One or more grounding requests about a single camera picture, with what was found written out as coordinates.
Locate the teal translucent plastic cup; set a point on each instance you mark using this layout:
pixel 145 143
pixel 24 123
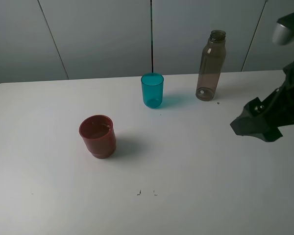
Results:
pixel 152 89

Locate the red plastic cup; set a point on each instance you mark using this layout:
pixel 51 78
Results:
pixel 98 135

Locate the grey translucent water bottle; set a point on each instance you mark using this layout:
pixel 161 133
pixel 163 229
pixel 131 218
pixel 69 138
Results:
pixel 212 60

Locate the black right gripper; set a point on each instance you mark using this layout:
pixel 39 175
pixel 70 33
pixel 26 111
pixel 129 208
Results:
pixel 262 119

